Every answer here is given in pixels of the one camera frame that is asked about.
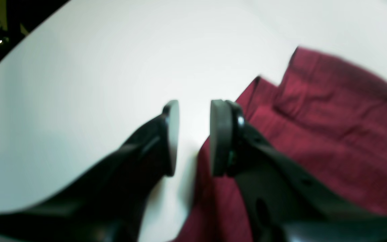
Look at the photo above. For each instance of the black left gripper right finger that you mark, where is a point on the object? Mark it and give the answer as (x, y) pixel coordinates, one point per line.
(283, 201)

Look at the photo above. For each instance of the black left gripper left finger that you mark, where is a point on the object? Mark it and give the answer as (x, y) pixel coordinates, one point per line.
(108, 201)

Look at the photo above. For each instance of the dark red t-shirt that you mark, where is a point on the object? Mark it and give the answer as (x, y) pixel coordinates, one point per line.
(328, 116)

